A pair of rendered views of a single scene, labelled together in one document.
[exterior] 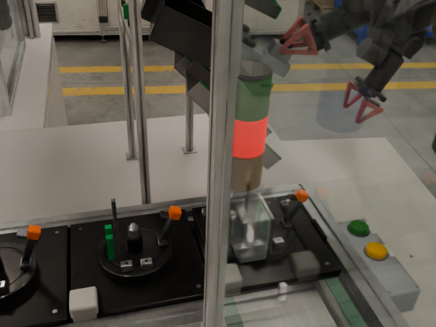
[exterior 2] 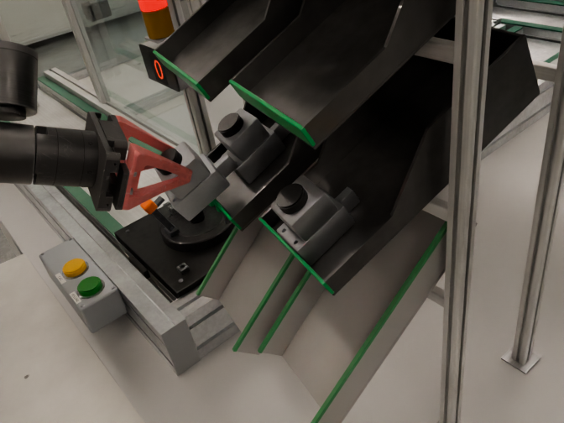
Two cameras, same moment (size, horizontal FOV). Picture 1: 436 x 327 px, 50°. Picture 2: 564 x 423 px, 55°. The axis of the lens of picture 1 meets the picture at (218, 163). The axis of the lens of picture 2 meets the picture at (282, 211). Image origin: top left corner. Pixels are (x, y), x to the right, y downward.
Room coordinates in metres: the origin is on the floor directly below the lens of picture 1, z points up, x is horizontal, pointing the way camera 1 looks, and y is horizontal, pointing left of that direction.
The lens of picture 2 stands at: (1.55, -0.19, 1.56)
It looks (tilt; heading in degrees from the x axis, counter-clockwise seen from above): 36 degrees down; 163
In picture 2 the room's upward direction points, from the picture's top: 10 degrees counter-clockwise
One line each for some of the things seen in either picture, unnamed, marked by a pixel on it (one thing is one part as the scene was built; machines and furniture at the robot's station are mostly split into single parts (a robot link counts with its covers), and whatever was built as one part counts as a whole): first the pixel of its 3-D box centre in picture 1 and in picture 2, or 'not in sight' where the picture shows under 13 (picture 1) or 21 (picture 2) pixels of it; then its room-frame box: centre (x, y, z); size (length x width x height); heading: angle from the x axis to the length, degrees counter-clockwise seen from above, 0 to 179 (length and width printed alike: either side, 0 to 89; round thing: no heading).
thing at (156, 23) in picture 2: not in sight; (158, 21); (0.50, -0.04, 1.28); 0.05 x 0.05 x 0.05
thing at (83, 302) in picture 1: (133, 239); not in sight; (0.65, 0.15, 1.01); 0.24 x 0.24 x 0.13; 16
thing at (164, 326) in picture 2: not in sight; (77, 230); (0.50, -0.32, 0.91); 0.89 x 0.06 x 0.11; 16
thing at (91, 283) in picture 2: not in sight; (91, 288); (0.77, -0.31, 0.96); 0.04 x 0.04 x 0.02
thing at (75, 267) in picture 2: not in sight; (75, 268); (0.70, -0.33, 0.96); 0.04 x 0.04 x 0.02
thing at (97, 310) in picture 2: not in sight; (81, 281); (0.70, -0.33, 0.93); 0.21 x 0.07 x 0.06; 16
